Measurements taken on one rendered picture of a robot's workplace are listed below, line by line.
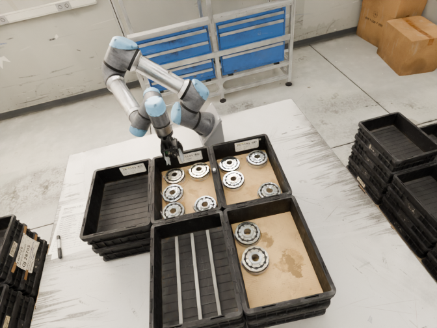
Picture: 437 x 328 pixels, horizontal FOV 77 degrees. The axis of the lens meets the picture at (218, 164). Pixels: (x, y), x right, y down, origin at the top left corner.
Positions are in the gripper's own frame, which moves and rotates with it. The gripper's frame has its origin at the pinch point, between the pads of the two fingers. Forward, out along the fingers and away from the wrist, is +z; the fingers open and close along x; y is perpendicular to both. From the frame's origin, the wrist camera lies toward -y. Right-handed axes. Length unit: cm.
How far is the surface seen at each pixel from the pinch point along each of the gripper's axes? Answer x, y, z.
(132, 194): -25.4, 4.3, 12.6
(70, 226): -64, 6, 26
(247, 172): 33.1, 5.9, 12.5
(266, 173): 42.1, 9.4, 12.5
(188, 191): 2.8, 9.9, 12.5
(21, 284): -109, 15, 58
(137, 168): -21.4, -7.0, 6.4
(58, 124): -164, -209, 96
